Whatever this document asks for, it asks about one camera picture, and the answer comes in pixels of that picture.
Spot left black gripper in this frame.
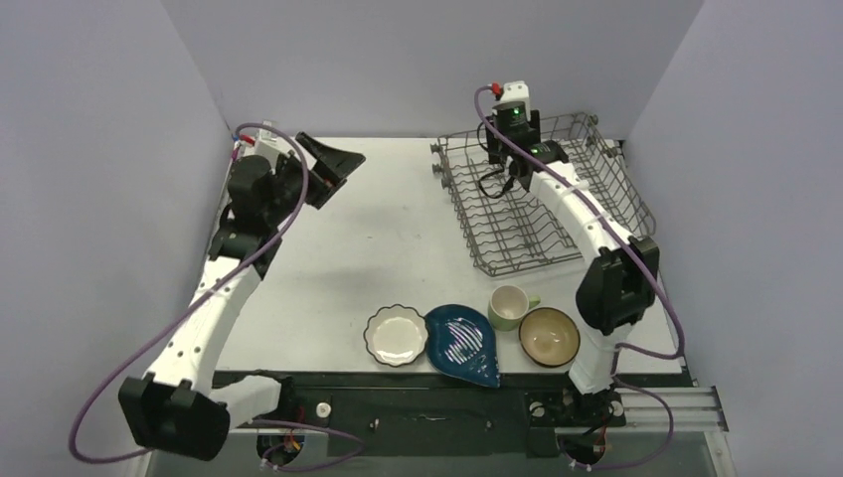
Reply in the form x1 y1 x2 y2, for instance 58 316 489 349
265 134 366 227

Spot white scalloped black-rimmed dish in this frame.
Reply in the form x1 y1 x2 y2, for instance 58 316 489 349
363 304 428 368

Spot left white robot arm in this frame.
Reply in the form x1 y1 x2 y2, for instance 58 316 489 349
118 132 366 461

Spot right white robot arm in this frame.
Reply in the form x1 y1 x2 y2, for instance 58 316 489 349
483 101 660 424

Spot green mug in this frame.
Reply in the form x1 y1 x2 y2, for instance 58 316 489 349
487 285 541 332

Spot blue leaf-shaped plate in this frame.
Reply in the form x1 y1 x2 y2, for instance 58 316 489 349
424 303 501 389

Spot brown black-rimmed bowl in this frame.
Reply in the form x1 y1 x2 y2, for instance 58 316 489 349
518 307 582 369

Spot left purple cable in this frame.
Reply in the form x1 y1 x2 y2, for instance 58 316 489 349
68 122 365 474

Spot purple cable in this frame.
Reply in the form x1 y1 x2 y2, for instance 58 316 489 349
473 83 686 472
68 122 365 474

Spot grey wire dish rack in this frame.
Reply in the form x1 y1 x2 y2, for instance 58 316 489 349
430 112 657 277

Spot black front mounting rail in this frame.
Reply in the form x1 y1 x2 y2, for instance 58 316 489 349
218 372 680 468

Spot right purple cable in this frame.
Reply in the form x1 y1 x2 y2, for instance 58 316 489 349
473 83 686 472

